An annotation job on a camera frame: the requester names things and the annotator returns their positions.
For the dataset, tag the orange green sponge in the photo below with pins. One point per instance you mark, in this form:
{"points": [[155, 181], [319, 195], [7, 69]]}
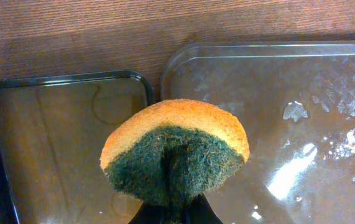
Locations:
{"points": [[172, 151]]}

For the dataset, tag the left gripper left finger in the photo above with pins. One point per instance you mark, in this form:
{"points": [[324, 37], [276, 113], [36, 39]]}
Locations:
{"points": [[149, 214]]}

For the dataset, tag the brown serving tray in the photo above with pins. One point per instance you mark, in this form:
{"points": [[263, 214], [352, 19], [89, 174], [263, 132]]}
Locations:
{"points": [[296, 102]]}

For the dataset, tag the black water tray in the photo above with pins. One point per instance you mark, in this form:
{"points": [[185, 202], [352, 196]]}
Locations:
{"points": [[52, 131]]}

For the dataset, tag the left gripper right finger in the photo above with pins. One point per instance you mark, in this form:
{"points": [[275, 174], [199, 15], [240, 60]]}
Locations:
{"points": [[199, 211]]}

